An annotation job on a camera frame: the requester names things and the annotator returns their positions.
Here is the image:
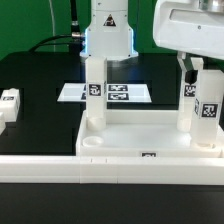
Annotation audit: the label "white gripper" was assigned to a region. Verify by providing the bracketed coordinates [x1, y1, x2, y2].
[153, 0, 224, 84]

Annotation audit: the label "white desk top tray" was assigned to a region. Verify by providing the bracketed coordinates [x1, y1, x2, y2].
[76, 109, 224, 158]

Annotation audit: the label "white L-shaped fence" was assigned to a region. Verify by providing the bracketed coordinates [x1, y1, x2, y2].
[0, 154, 224, 185]

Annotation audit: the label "white marker base plate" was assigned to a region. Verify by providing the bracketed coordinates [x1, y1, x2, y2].
[57, 83, 152, 103]

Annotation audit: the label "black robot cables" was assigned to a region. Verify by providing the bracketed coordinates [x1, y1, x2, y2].
[28, 0, 86, 53]

